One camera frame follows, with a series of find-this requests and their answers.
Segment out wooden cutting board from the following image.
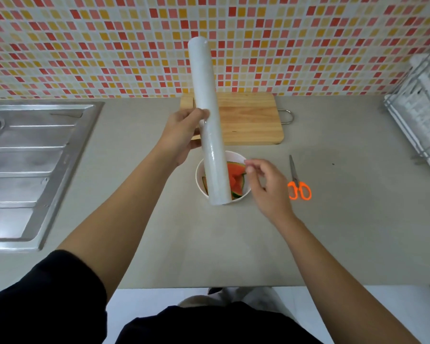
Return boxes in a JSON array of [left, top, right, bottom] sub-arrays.
[[179, 92, 295, 146]]

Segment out white cling film roll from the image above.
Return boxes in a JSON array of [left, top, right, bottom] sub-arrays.
[[187, 36, 234, 207]]

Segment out person's left forearm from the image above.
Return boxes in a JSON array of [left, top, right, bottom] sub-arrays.
[[57, 147, 180, 303]]

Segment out person's black shirt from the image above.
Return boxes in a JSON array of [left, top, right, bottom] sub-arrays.
[[0, 249, 325, 344]]

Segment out white wire dish rack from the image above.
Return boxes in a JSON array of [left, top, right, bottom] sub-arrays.
[[383, 43, 430, 180]]

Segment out person's legs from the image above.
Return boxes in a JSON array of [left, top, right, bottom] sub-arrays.
[[177, 286, 299, 321]]

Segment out white round bowl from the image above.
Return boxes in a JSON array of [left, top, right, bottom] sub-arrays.
[[195, 150, 253, 205]]

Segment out person's right forearm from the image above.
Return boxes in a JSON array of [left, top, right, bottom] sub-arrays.
[[272, 215, 422, 344]]

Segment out person's left hand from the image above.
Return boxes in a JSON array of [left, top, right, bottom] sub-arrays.
[[156, 107, 211, 167]]

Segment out orange handled scissors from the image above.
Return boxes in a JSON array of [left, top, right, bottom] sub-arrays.
[[287, 155, 312, 201]]

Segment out person's right hand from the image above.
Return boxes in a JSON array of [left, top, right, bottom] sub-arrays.
[[243, 158, 296, 226]]

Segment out stainless steel sink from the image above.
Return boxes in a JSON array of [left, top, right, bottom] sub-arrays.
[[0, 100, 105, 252]]

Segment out red watermelon slice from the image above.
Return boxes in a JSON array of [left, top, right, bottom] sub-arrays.
[[226, 161, 246, 198]]

